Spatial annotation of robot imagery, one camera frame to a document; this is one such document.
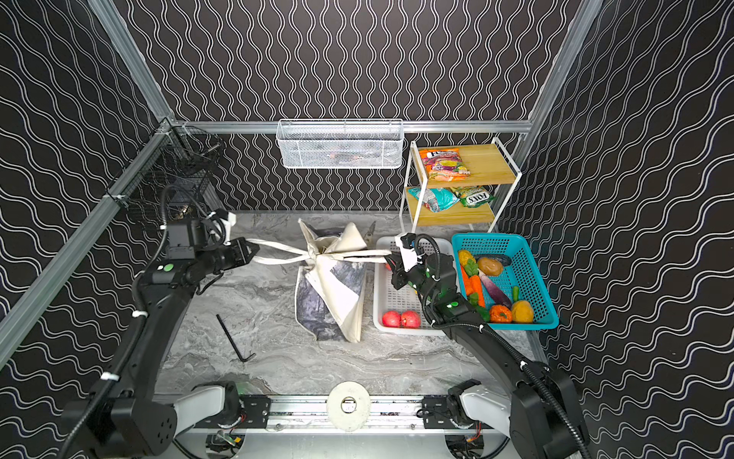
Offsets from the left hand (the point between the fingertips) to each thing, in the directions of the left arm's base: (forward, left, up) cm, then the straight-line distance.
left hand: (261, 244), depth 75 cm
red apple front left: (-8, -35, -24) cm, 43 cm away
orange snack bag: (+25, -50, +8) cm, 56 cm away
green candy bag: (+32, -63, -10) cm, 71 cm away
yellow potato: (-4, -75, -25) cm, 79 cm away
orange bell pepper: (-5, -68, -25) cm, 73 cm away
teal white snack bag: (+30, -50, -9) cm, 59 cm away
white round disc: (-35, -24, -30) cm, 52 cm away
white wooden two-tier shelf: (+21, -53, +4) cm, 57 cm away
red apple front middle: (-8, -41, -24) cm, 48 cm away
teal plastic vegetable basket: (+10, -79, -25) cm, 84 cm away
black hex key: (-20, +7, -28) cm, 35 cm away
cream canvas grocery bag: (-8, -18, -7) cm, 21 cm away
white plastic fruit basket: (-4, -38, -28) cm, 48 cm away
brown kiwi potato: (+12, -69, -24) cm, 74 cm away
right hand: (+2, -35, -5) cm, 35 cm away
